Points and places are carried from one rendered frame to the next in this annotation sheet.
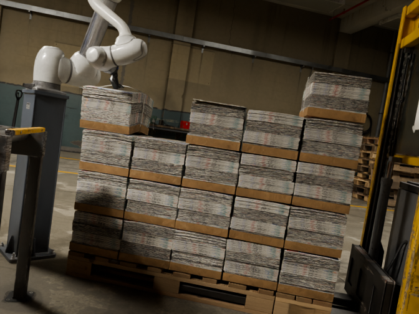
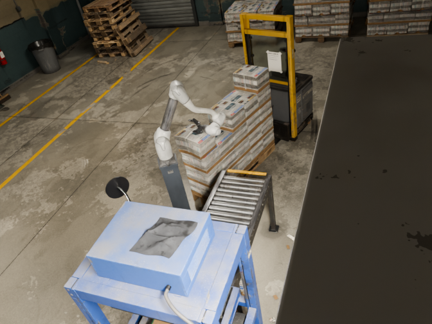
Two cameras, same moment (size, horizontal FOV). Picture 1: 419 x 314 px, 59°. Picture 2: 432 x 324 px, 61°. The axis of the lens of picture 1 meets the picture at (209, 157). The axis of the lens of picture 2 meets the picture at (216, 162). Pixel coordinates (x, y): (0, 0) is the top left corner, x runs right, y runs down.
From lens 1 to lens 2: 4.05 m
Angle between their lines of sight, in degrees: 58
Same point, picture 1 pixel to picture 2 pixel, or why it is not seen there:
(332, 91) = (261, 80)
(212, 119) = (236, 117)
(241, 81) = not seen: outside the picture
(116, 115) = (211, 143)
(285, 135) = (254, 104)
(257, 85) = not seen: outside the picture
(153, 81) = not seen: outside the picture
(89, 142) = (207, 161)
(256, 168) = (251, 121)
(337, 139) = (265, 94)
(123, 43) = (222, 118)
